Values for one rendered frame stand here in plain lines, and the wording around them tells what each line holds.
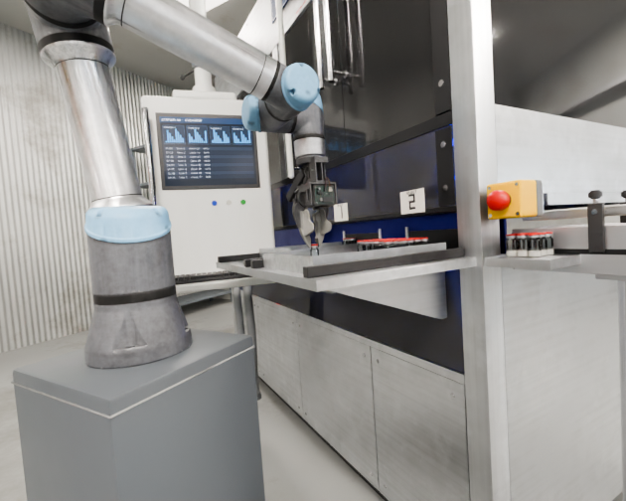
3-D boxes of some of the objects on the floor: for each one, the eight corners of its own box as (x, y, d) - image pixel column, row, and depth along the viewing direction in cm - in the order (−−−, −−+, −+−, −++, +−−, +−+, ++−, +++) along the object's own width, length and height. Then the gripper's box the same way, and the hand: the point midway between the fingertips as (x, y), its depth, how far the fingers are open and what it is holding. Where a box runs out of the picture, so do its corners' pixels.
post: (492, 602, 87) (452, -298, 77) (516, 625, 82) (476, -339, 71) (475, 618, 84) (431, -319, 73) (499, 643, 79) (455, -363, 68)
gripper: (301, 153, 78) (308, 249, 79) (339, 155, 82) (346, 246, 84) (285, 162, 85) (292, 249, 86) (321, 163, 90) (327, 246, 91)
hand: (312, 242), depth 87 cm, fingers closed, pressing on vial
